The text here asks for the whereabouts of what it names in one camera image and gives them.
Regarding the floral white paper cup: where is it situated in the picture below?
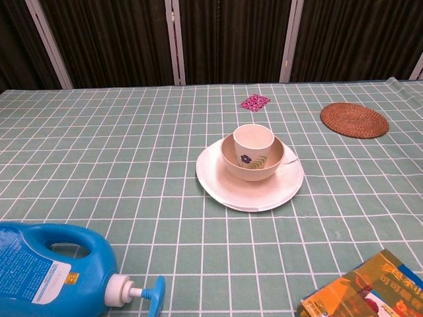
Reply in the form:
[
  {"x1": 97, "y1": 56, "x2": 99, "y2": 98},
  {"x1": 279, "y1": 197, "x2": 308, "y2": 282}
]
[{"x1": 232, "y1": 123, "x2": 276, "y2": 170}]

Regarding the beige bowl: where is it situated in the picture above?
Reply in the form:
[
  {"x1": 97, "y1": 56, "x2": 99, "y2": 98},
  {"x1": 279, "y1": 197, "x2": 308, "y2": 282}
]
[{"x1": 220, "y1": 133, "x2": 285, "y2": 182}]

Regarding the white paper plate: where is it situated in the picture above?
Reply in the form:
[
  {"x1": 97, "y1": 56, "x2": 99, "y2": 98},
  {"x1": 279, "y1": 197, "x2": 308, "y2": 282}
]
[{"x1": 195, "y1": 137, "x2": 305, "y2": 213}]

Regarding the pink patterned square sticker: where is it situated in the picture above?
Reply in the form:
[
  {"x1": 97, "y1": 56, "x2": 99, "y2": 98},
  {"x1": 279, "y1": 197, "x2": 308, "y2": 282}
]
[{"x1": 239, "y1": 94, "x2": 272, "y2": 112}]

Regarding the green checkered tablecloth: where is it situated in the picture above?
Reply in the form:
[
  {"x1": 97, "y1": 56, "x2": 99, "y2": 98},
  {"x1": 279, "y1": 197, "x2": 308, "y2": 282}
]
[{"x1": 0, "y1": 77, "x2": 423, "y2": 317}]

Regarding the round woven rattan coaster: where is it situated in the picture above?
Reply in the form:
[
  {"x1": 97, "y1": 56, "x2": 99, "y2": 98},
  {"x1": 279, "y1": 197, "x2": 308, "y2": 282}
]
[{"x1": 319, "y1": 102, "x2": 390, "y2": 139}]

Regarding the orange yellow snack box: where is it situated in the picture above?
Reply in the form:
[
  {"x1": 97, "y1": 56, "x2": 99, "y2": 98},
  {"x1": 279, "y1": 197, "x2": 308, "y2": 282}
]
[{"x1": 296, "y1": 248, "x2": 423, "y2": 317}]

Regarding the blue pump detergent bottle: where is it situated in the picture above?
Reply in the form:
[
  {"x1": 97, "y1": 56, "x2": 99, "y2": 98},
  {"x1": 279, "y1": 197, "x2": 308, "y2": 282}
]
[{"x1": 0, "y1": 221, "x2": 166, "y2": 317}]

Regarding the white folding screen frame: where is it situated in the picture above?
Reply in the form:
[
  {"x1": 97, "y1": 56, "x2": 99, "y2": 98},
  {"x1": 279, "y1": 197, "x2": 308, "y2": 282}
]
[
  {"x1": 24, "y1": 0, "x2": 74, "y2": 90},
  {"x1": 278, "y1": 0, "x2": 304, "y2": 83},
  {"x1": 164, "y1": 0, "x2": 186, "y2": 87},
  {"x1": 408, "y1": 52, "x2": 423, "y2": 81}
]

